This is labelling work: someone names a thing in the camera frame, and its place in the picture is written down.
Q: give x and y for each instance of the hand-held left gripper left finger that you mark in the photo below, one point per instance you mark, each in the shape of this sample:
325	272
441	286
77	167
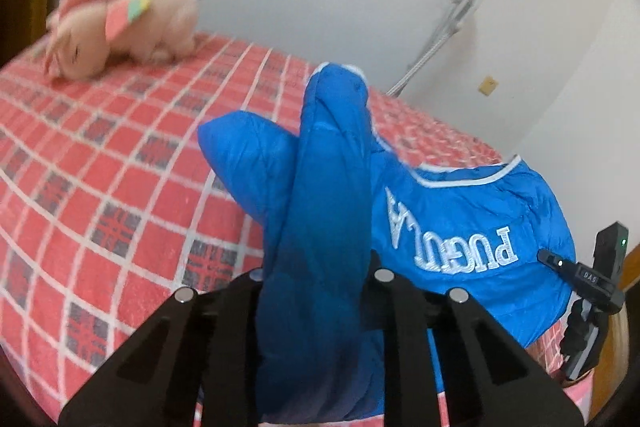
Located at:
232	312

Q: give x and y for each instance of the red checked bed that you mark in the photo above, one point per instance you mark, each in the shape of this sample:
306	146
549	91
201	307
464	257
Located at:
100	167

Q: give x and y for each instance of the pink plush toy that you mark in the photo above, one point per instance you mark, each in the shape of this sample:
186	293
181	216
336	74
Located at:
135	22

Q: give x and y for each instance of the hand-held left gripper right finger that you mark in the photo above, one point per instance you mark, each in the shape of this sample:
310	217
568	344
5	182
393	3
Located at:
402	312

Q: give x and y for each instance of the yellow wall socket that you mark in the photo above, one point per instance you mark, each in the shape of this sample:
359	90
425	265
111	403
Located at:
487	86

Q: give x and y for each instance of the blue puffer jacket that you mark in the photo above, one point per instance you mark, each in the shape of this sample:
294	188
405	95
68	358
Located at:
325	207

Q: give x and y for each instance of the grey garment steamer pole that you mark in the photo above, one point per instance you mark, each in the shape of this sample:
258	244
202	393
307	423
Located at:
440	37

